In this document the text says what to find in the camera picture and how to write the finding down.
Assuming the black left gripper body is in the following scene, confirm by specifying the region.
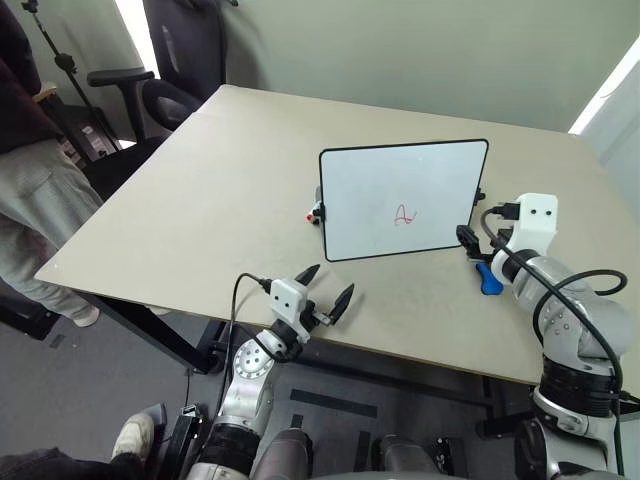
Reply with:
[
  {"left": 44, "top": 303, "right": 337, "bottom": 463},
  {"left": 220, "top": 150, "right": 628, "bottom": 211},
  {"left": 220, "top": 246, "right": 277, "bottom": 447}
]
[{"left": 298, "top": 298, "right": 336, "bottom": 335}]

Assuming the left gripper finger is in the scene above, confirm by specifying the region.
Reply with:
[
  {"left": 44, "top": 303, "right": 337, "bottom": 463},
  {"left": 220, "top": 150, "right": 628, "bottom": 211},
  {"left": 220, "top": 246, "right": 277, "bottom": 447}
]
[
  {"left": 294, "top": 263, "right": 321, "bottom": 289},
  {"left": 331, "top": 283, "right": 357, "bottom": 321}
]

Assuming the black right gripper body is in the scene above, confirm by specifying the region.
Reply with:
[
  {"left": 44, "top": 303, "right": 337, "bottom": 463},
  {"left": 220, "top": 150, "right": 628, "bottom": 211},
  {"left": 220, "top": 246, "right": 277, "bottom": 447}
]
[{"left": 478, "top": 225, "right": 515, "bottom": 262}]

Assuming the blue whiteboard eraser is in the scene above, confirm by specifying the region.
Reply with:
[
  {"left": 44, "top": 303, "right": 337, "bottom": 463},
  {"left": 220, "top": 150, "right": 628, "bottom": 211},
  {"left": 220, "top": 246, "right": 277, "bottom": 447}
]
[{"left": 474, "top": 262, "right": 505, "bottom": 297}]

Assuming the red-capped whiteboard marker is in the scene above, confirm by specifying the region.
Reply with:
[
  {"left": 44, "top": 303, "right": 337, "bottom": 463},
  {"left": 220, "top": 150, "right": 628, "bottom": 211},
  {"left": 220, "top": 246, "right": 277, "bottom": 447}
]
[{"left": 305, "top": 185, "right": 327, "bottom": 226}]

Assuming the black-framed small whiteboard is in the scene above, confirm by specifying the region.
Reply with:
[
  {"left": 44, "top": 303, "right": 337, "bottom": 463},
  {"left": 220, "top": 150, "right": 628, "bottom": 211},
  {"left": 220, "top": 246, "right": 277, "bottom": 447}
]
[{"left": 318, "top": 138, "right": 491, "bottom": 263}]

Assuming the dark grey rounded knee cover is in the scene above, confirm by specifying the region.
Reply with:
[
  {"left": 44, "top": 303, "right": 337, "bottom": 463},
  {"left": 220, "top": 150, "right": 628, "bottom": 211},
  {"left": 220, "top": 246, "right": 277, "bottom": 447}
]
[
  {"left": 248, "top": 428, "right": 315, "bottom": 480},
  {"left": 371, "top": 434, "right": 437, "bottom": 480}
]

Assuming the black floor stand base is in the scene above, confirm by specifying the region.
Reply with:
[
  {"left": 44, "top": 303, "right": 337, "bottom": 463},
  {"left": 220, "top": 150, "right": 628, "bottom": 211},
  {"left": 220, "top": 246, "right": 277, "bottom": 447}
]
[{"left": 149, "top": 402, "right": 207, "bottom": 480}]

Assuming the person with white sneaker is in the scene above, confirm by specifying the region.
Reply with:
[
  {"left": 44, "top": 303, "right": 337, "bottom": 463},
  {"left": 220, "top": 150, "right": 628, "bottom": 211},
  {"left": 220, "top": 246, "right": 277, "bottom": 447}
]
[{"left": 0, "top": 409, "right": 157, "bottom": 480}]

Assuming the black office chair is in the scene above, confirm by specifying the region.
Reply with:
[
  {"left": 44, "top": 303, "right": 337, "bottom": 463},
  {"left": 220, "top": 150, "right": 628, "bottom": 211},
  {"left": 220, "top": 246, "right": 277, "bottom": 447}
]
[{"left": 81, "top": 0, "right": 262, "bottom": 201}]

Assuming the black equipment case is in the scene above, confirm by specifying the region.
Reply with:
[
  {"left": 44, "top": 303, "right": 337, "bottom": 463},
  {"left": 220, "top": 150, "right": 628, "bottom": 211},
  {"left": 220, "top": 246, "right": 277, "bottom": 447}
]
[{"left": 49, "top": 94, "right": 122, "bottom": 162}]

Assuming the person in grey trousers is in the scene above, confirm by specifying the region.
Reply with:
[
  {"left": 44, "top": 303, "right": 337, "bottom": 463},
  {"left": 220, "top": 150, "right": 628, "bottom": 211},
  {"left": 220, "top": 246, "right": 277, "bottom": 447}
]
[{"left": 0, "top": 0, "right": 104, "bottom": 329}]

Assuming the black tripod stand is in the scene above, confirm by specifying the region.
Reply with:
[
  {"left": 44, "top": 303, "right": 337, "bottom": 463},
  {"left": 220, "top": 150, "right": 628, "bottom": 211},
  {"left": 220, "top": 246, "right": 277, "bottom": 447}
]
[{"left": 21, "top": 0, "right": 122, "bottom": 152}]

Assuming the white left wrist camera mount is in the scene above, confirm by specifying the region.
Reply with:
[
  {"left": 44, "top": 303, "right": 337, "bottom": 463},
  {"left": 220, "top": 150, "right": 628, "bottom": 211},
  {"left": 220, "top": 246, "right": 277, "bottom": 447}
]
[{"left": 268, "top": 279, "right": 310, "bottom": 332}]

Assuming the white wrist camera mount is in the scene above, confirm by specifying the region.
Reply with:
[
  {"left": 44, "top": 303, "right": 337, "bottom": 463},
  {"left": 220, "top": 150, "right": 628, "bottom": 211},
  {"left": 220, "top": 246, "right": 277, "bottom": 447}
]
[
  {"left": 508, "top": 192, "right": 559, "bottom": 251},
  {"left": 268, "top": 279, "right": 310, "bottom": 332}
]

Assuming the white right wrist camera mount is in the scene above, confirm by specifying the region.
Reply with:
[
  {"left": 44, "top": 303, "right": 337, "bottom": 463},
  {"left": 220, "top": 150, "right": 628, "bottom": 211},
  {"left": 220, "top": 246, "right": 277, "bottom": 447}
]
[{"left": 508, "top": 192, "right": 559, "bottom": 251}]

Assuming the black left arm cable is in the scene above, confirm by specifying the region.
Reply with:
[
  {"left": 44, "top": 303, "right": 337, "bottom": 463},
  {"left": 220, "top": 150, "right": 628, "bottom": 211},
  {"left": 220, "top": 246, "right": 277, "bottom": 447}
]
[{"left": 217, "top": 272, "right": 275, "bottom": 416}]

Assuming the black table frame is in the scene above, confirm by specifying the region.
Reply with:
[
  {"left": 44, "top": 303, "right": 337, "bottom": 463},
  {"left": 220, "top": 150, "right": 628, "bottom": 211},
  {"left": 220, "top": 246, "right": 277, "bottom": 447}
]
[{"left": 87, "top": 292, "right": 544, "bottom": 440}]

